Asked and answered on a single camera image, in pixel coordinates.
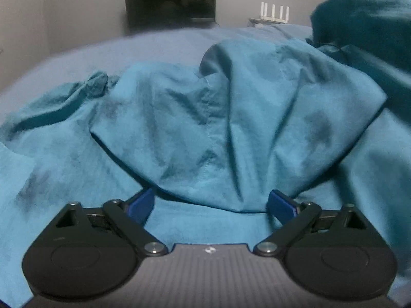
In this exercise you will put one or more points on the white router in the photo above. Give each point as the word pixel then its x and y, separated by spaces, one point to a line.
pixel 274 12

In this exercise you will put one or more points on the teal jacket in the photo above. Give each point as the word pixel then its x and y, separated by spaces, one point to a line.
pixel 244 115

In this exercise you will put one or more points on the black monitor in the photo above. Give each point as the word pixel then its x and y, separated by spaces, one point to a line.
pixel 170 1

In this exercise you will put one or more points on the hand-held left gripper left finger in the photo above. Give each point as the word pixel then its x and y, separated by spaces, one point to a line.
pixel 141 205

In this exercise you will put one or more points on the lavender bed sheet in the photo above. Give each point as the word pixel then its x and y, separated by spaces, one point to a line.
pixel 96 54

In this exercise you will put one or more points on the blue fleece blanket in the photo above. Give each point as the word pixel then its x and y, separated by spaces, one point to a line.
pixel 273 32

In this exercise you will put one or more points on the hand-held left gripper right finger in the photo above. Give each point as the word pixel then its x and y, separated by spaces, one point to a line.
pixel 282 207

